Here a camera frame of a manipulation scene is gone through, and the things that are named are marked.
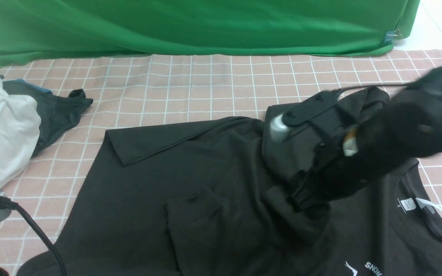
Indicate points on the white garment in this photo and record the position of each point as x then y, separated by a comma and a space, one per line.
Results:
19, 133

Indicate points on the metal binder clip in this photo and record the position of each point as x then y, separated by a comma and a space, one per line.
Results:
391, 36

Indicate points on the dark teal garment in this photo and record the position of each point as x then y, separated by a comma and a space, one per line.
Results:
58, 114

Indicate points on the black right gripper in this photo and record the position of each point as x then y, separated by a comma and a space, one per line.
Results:
409, 126

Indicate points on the dark gray long-sleeve top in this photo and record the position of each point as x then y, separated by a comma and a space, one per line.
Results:
211, 198

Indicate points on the gray right robot arm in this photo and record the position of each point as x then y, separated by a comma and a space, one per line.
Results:
354, 153

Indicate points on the blue garment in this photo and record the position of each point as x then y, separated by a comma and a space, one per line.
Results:
43, 90

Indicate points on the green backdrop cloth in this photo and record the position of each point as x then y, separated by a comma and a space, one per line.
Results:
48, 29

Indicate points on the pink checkered tablecloth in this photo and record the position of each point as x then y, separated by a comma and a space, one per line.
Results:
160, 89

